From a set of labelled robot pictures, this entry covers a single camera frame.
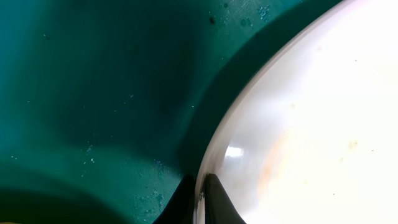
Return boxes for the blue plastic tray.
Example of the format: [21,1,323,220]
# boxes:
[1,0,335,223]

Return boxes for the white plate with red stain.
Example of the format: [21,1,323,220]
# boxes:
[193,0,397,223]

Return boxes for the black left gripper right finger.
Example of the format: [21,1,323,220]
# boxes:
[203,174,246,224]

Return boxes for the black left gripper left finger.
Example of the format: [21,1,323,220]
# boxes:
[153,175,195,224]

